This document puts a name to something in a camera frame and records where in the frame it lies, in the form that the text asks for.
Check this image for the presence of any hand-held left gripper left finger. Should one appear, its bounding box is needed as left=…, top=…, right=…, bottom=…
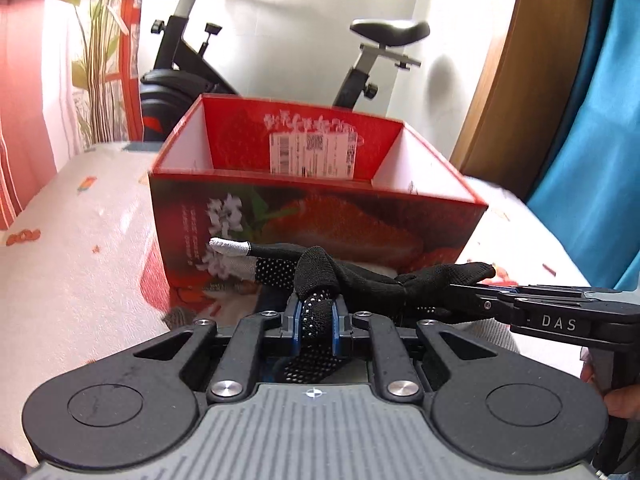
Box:
left=132, top=296, right=305, bottom=404

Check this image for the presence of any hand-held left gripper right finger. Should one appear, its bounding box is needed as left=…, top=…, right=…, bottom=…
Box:
left=332, top=296, right=502, bottom=402

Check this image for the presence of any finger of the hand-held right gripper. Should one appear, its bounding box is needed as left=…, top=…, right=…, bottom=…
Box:
left=450, top=282, right=526, bottom=298
left=440, top=293, right=522, bottom=330

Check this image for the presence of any black dotted work glove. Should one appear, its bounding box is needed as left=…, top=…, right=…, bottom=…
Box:
left=209, top=237, right=497, bottom=386

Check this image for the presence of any red strawberry cardboard box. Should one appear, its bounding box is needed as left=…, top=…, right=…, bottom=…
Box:
left=148, top=94, right=489, bottom=292

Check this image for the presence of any person's right hand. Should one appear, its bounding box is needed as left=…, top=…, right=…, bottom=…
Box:
left=580, top=350, right=640, bottom=419

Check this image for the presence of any blue curtain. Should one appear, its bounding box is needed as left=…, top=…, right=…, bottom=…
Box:
left=525, top=0, right=640, bottom=291

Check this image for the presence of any brown wooden door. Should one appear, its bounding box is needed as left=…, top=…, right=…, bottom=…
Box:
left=450, top=0, right=601, bottom=201

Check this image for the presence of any black exercise bike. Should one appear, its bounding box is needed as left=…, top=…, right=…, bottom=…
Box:
left=139, top=0, right=431, bottom=143

